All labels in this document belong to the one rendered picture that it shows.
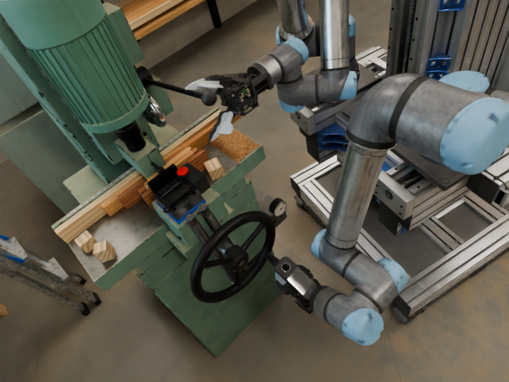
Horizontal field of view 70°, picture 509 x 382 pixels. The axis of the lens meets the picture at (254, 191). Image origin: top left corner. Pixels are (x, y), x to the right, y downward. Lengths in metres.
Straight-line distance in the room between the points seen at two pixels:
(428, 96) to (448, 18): 0.61
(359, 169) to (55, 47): 0.63
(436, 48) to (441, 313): 1.09
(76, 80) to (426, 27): 0.89
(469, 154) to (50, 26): 0.74
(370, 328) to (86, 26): 0.81
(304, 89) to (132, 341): 1.44
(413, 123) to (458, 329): 1.30
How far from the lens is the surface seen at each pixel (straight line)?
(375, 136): 0.69
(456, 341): 1.80
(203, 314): 1.44
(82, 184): 1.45
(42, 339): 2.27
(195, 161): 1.07
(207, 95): 0.82
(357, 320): 0.81
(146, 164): 1.04
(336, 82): 1.05
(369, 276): 0.86
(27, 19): 0.83
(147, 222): 1.06
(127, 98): 0.91
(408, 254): 1.69
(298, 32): 1.32
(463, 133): 0.61
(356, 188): 0.76
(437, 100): 0.63
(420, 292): 1.60
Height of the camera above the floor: 1.66
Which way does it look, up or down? 49 degrees down
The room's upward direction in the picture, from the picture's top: 17 degrees counter-clockwise
